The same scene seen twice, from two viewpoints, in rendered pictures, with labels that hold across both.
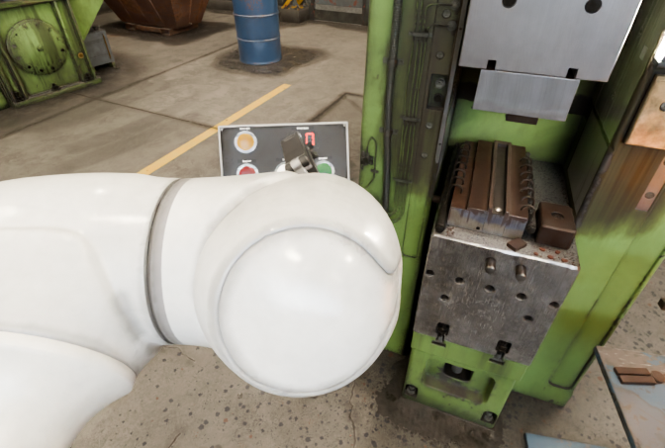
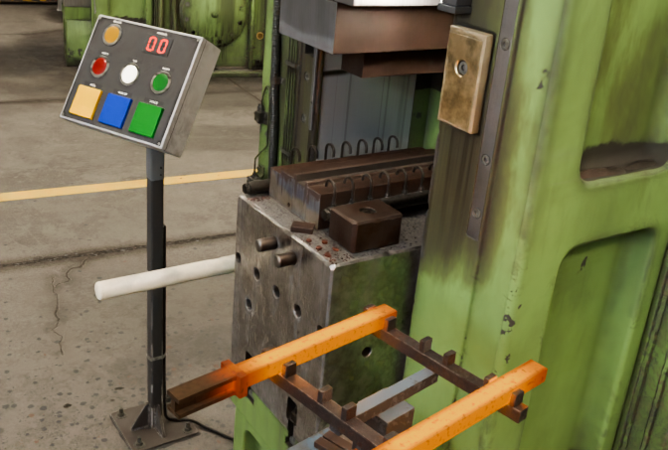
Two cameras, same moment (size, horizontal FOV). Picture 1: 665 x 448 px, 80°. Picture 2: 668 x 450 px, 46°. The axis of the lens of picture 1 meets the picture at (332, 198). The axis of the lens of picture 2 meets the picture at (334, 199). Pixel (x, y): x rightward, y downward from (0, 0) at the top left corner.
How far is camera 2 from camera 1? 1.41 m
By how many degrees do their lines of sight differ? 33
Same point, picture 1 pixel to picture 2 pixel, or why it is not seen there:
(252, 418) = (55, 430)
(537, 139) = not seen: hidden behind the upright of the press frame
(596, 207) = (433, 225)
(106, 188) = not seen: outside the picture
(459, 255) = (254, 229)
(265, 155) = (121, 52)
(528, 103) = (309, 28)
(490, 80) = not seen: outside the picture
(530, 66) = not seen: outside the picture
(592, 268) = (440, 341)
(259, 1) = not seen: hidden behind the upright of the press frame
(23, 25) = not seen: outside the picture
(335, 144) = (182, 58)
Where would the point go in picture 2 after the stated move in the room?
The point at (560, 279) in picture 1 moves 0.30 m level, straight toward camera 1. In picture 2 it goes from (320, 282) to (157, 289)
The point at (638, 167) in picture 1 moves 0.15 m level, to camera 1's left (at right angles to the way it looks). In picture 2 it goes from (461, 163) to (391, 142)
